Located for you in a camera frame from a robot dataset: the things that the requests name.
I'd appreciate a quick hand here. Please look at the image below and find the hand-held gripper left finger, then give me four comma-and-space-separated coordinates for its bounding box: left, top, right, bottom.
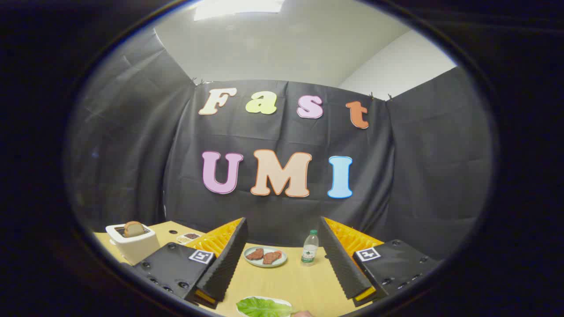
132, 217, 249, 309

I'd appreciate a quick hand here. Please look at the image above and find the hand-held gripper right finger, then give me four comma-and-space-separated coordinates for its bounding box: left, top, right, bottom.
318, 217, 441, 307

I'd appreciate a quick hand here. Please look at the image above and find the green lettuce leaf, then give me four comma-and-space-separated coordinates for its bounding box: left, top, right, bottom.
236, 296, 293, 317

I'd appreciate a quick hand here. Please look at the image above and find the toasted bread slice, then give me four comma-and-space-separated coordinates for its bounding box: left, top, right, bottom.
123, 221, 146, 238

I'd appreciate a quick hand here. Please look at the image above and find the clear water bottle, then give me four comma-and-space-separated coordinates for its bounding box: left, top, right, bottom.
301, 229, 319, 266

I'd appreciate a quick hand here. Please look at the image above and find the pale green plate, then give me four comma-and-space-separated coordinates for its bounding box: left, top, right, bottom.
244, 246, 288, 268

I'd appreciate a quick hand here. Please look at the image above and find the white plate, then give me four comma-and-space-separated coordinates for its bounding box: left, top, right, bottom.
236, 296, 293, 317

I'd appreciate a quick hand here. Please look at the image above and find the white toaster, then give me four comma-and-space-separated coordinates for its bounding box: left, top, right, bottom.
106, 222, 160, 265

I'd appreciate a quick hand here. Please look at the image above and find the black backdrop cloth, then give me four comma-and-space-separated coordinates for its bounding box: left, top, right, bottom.
66, 29, 494, 265

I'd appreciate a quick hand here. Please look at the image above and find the ceiling light panel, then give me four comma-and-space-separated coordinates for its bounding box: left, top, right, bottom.
194, 0, 285, 21

